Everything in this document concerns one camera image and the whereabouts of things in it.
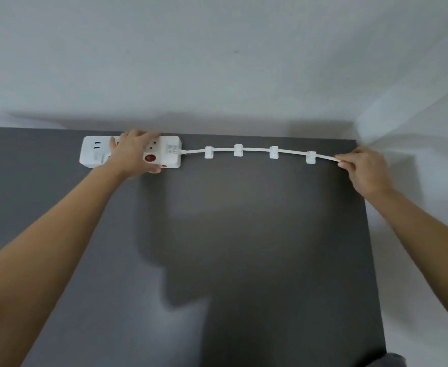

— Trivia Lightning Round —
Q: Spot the person's right forearm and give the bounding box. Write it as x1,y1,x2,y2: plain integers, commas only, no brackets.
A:
365,186,448,342

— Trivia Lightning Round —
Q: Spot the person's left forearm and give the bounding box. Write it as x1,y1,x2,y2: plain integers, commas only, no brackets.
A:
0,164,131,367

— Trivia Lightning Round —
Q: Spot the white power strip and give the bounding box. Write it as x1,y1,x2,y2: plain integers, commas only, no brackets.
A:
79,135,182,169

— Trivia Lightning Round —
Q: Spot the grey rounded object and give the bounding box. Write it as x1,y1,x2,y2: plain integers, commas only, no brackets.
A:
368,351,405,367

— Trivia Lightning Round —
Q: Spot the person's right hand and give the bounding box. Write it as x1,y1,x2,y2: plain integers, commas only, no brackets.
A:
336,146,394,199

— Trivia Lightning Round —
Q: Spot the person's left hand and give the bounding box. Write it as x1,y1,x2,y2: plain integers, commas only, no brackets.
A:
106,128,162,179

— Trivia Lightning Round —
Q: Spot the white power cable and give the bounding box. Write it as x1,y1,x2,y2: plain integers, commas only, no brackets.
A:
180,147,342,163

